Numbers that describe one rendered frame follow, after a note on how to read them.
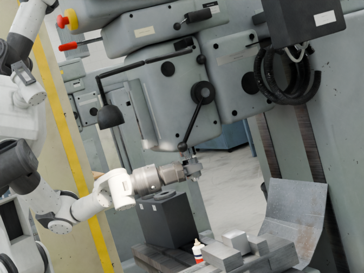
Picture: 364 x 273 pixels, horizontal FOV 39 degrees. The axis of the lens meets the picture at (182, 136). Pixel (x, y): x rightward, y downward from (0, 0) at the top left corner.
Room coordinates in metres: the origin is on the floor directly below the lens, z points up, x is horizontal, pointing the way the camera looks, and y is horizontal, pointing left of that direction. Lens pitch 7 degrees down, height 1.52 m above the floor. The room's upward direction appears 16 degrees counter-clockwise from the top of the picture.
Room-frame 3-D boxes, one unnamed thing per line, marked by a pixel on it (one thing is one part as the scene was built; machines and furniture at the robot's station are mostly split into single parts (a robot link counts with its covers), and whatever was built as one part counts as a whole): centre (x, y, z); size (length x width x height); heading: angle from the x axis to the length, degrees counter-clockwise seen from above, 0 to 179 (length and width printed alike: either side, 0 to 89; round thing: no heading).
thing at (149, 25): (1.60, -0.04, 1.68); 0.34 x 0.24 x 0.10; 114
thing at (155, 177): (1.57, 0.09, 1.24); 0.13 x 0.12 x 0.10; 5
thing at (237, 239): (1.44, -0.06, 1.01); 0.06 x 0.05 x 0.06; 21
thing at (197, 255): (1.58, 0.05, 0.96); 0.04 x 0.04 x 0.11
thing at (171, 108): (1.58, -0.01, 1.47); 0.21 x 0.19 x 0.32; 24
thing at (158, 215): (1.99, 0.15, 1.00); 0.22 x 0.12 x 0.20; 34
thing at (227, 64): (1.66, -0.18, 1.47); 0.24 x 0.19 x 0.26; 24
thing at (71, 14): (1.49, 0.21, 1.76); 0.06 x 0.02 x 0.06; 24
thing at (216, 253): (1.42, -0.01, 0.99); 0.15 x 0.06 x 0.04; 21
